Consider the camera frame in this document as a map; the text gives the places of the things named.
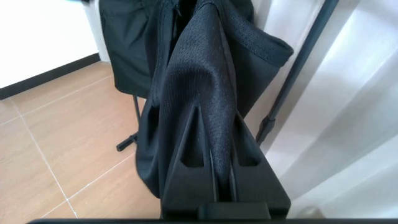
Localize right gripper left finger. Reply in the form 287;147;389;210
161;104;218;218

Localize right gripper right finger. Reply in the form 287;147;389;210
230;113;292;218

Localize black short-sleeved shirt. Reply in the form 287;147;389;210
135;0;295;200

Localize black shorts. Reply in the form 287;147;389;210
98;0;175;100

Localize black clothes rack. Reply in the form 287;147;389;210
116;0;340;152

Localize beige curtain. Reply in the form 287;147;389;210
83;0;398;218

